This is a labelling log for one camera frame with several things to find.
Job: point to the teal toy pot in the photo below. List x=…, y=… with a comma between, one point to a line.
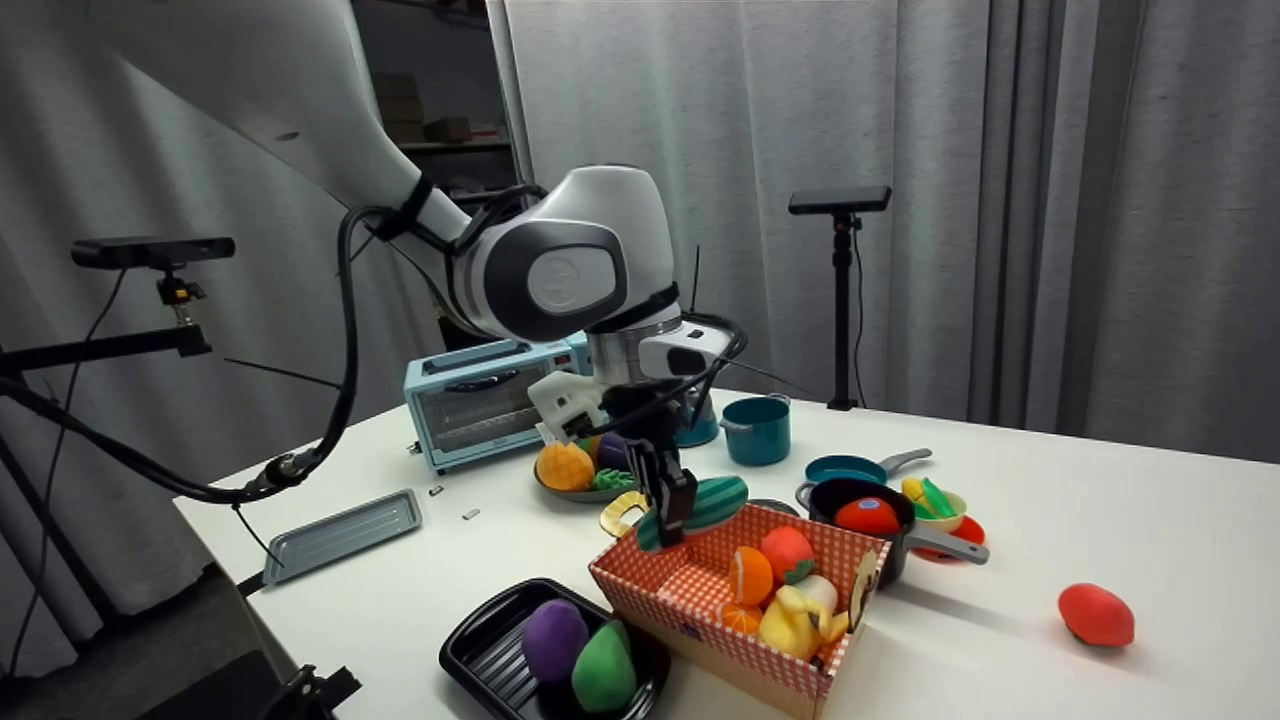
x=759, y=433

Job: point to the black grill tray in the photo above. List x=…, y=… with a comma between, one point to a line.
x=483, y=652

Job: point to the grey curtain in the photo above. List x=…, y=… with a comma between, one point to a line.
x=1067, y=202

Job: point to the purple plush fruit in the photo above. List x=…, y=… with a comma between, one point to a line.
x=552, y=643

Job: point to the green plush pear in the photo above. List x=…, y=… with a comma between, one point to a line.
x=606, y=665

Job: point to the yellow toy lemon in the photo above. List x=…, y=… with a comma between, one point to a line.
x=795, y=625

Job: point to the orange slice toy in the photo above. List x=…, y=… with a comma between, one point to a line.
x=749, y=577

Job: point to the orange round toy fruit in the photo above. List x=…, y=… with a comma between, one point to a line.
x=740, y=620

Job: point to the purple toy eggplant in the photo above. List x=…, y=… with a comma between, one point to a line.
x=613, y=448

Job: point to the orange plush pineapple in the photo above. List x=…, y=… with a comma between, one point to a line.
x=567, y=471

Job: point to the red toy fruit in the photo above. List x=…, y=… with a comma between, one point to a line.
x=1096, y=613

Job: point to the yellow green vegetable toy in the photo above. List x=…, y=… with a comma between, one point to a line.
x=931, y=499

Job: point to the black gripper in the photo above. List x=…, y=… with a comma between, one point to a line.
x=647, y=418

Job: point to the dark small bowl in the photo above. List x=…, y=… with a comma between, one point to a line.
x=842, y=471

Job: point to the red orange toy peach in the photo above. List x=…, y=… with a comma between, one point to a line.
x=785, y=551

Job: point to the small red toy slice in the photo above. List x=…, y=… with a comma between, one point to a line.
x=970, y=529

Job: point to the red toy tomato half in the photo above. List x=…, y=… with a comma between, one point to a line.
x=864, y=518

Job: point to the black metal bracket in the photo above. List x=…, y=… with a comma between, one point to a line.
x=315, y=692

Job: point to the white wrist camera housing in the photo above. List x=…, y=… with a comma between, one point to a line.
x=567, y=406

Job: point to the light blue toy oven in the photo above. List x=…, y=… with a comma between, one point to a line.
x=483, y=401

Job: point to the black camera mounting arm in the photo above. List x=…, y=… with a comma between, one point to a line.
x=106, y=350

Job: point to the red checkered cardboard basket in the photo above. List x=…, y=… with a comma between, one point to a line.
x=692, y=625

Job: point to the black stereo camera bar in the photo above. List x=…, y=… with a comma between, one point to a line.
x=837, y=202
x=152, y=248

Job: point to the grey rectangular toy tray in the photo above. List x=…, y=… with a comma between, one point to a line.
x=340, y=532

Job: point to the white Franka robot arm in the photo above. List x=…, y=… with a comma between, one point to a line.
x=563, y=267

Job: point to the black camera stand pole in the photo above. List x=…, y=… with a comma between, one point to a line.
x=842, y=306

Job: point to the teal toy kettle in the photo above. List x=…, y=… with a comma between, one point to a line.
x=697, y=426

